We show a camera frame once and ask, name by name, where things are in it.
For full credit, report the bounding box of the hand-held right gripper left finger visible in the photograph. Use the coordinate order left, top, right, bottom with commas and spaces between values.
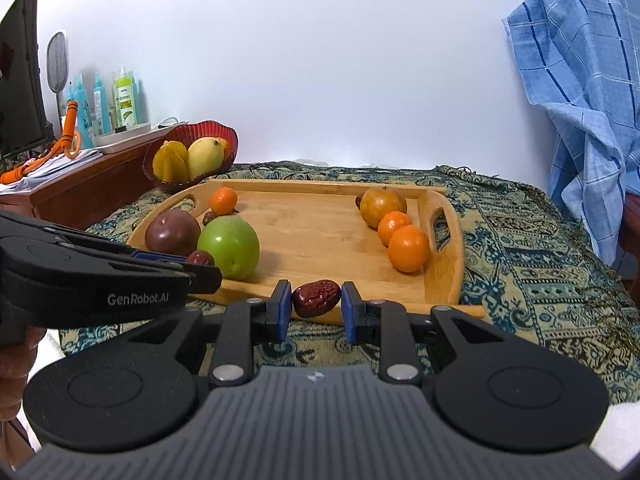
120, 280, 293, 387

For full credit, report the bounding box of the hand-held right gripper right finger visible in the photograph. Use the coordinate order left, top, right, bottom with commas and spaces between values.
340, 281, 531, 386

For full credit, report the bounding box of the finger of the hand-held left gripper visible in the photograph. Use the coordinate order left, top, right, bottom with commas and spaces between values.
75, 247, 223, 295
0, 211, 187, 264

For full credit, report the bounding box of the dark purple plum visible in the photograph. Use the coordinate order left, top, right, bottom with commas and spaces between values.
145, 210, 202, 256

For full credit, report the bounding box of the wooden tray with handles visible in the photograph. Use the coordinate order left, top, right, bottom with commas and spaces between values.
125, 178, 486, 319

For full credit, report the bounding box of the small tangerine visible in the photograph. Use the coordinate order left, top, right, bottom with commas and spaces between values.
209, 186, 238, 215

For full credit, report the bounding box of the large orange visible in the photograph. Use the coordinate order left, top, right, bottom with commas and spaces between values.
388, 225, 431, 274

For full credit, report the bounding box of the medium tangerine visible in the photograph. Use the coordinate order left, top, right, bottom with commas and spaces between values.
377, 211, 413, 247

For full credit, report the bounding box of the person's left hand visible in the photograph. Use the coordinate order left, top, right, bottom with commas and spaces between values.
0, 327, 47, 423

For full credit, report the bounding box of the green apple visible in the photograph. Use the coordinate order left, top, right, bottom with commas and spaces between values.
197, 216, 261, 281

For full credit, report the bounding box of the wooden cabinet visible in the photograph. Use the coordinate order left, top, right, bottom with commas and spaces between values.
0, 135, 166, 233

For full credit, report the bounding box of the yellow starfruit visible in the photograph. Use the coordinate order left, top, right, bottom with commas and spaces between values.
152, 141, 190, 184

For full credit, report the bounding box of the yellow-brown orange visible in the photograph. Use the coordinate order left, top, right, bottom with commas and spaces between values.
360, 186, 408, 231

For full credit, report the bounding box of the yellow mango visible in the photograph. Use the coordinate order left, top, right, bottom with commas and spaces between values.
187, 137, 225, 177

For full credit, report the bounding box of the white plastic tray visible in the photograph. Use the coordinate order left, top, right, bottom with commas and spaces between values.
92, 122, 152, 149

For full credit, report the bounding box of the stack of papers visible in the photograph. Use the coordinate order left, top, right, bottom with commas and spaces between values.
0, 150, 104, 196

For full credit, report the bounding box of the red glass fruit bowl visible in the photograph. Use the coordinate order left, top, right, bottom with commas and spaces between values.
143, 120, 239, 193

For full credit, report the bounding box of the green spray bottle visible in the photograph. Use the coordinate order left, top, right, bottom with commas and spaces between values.
114, 66, 139, 129

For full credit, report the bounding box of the teal bottle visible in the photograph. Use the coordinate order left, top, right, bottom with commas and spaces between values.
72, 74, 94, 150
92, 72, 109, 136

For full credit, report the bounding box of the patterned blue beige blanket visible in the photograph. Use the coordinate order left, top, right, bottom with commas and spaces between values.
60, 161, 640, 406

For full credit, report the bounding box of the black monitor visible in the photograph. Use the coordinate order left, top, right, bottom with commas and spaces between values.
0, 0, 55, 158

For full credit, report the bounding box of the blue plaid cloth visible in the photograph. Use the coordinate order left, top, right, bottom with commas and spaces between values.
501, 0, 640, 266

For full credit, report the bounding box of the orange cord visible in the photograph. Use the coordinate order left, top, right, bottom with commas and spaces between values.
0, 100, 84, 186

